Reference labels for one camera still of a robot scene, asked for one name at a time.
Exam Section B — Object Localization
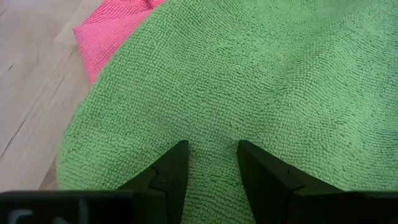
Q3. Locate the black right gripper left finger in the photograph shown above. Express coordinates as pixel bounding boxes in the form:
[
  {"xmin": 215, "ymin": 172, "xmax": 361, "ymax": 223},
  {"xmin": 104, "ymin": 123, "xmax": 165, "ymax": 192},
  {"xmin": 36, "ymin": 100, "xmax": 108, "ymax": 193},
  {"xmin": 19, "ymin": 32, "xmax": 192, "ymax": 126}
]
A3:
[{"xmin": 0, "ymin": 139, "xmax": 190, "ymax": 224}]

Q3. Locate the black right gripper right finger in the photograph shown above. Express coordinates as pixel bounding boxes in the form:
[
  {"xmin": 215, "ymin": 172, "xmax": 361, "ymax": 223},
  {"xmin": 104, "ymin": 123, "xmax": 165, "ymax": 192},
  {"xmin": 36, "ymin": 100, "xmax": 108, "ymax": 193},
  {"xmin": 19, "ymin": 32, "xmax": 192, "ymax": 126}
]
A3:
[{"xmin": 238, "ymin": 139, "xmax": 398, "ymax": 224}]

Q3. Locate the green microfiber towel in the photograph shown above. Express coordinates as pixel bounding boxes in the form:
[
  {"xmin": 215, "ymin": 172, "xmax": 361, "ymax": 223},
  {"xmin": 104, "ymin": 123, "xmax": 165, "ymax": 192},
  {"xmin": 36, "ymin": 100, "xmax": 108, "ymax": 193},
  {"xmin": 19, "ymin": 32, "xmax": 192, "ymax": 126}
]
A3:
[{"xmin": 56, "ymin": 0, "xmax": 398, "ymax": 224}]

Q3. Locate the pink microfiber towel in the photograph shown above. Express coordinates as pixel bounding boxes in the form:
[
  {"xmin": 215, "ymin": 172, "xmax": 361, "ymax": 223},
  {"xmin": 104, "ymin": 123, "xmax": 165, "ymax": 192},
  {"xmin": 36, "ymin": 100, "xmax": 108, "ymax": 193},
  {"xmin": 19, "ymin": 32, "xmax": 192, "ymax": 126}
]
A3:
[{"xmin": 73, "ymin": 0, "xmax": 165, "ymax": 85}]

